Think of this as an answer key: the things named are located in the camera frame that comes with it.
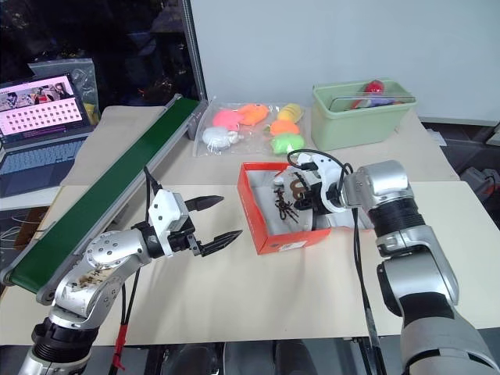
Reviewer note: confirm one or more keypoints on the open laptop computer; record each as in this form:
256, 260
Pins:
39, 129

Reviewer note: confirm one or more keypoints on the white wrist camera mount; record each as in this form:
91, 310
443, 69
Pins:
326, 168
166, 211

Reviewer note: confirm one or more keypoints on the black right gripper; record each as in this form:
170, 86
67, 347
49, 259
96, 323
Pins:
314, 195

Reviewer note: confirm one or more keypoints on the white soft toy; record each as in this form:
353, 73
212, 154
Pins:
216, 137

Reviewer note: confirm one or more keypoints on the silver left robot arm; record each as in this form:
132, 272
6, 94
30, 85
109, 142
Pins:
105, 254

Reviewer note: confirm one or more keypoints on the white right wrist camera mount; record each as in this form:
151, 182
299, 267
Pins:
326, 168

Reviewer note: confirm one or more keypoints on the white tissue paper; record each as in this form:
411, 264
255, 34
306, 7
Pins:
261, 203

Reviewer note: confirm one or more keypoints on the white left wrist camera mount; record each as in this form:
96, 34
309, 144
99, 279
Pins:
166, 211

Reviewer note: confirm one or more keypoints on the aluminium frame post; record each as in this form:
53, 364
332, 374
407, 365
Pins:
195, 51

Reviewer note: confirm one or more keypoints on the yellow soft toy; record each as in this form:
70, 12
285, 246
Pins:
290, 112

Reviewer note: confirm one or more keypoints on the large orange soft toy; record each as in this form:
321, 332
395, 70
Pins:
254, 113

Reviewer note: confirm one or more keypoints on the light green plastic bin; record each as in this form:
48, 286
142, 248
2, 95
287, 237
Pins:
351, 127

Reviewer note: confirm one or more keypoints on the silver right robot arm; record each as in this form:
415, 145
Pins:
422, 273

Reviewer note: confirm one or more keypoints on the pink soft toy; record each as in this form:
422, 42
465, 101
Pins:
226, 118

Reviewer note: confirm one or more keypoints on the grey and red device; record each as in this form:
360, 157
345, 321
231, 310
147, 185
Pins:
482, 181

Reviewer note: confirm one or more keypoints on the orange cardboard shoebox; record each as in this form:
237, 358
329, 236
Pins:
289, 240

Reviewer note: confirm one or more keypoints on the green conveyor belt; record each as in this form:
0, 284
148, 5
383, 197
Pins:
97, 207

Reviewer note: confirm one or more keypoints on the clear plastic toy bag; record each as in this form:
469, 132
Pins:
254, 134

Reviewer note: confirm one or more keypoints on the brown board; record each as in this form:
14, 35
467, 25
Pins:
29, 224

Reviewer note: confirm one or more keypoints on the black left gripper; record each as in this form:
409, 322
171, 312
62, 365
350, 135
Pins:
184, 240

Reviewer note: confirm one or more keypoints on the red round toy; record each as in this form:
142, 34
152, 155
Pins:
376, 86

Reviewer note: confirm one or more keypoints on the green soft toy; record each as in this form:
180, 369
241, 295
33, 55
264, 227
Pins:
286, 143

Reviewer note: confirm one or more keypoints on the small orange soft toy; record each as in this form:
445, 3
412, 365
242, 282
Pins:
283, 127

